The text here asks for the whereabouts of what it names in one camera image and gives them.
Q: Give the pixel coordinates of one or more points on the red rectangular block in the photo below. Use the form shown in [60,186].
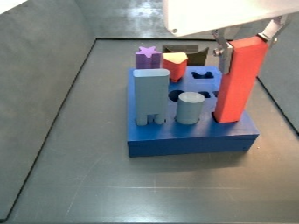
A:
[237,83]

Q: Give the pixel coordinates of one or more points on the tall light blue oblong block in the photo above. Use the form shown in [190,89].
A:
[151,93]

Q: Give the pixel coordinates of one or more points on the purple star block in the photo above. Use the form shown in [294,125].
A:
[147,58]

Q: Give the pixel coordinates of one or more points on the light blue cylinder block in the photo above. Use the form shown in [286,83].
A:
[189,109]

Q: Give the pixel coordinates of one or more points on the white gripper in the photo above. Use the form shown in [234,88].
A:
[193,16]

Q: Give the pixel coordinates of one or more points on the red pentagon block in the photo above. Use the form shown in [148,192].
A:
[175,63]

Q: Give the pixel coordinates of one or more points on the blue shape sorter board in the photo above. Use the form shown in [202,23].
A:
[207,135]

